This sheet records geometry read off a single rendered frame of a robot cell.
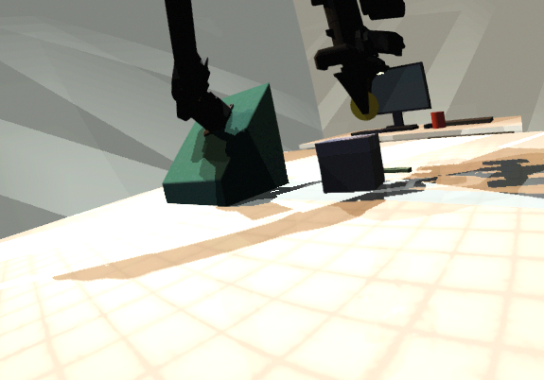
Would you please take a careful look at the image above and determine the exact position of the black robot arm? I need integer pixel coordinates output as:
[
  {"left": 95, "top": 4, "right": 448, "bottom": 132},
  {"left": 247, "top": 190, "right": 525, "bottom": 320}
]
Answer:
[{"left": 165, "top": 0, "right": 406, "bottom": 136}]

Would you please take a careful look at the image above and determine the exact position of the gold coin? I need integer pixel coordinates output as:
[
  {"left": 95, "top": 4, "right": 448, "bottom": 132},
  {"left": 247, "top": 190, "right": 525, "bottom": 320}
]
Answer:
[{"left": 350, "top": 93, "right": 379, "bottom": 121}]

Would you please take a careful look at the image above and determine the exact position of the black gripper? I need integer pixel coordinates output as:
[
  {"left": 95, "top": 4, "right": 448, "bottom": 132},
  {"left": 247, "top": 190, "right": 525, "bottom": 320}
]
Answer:
[{"left": 314, "top": 18, "right": 387, "bottom": 114}]

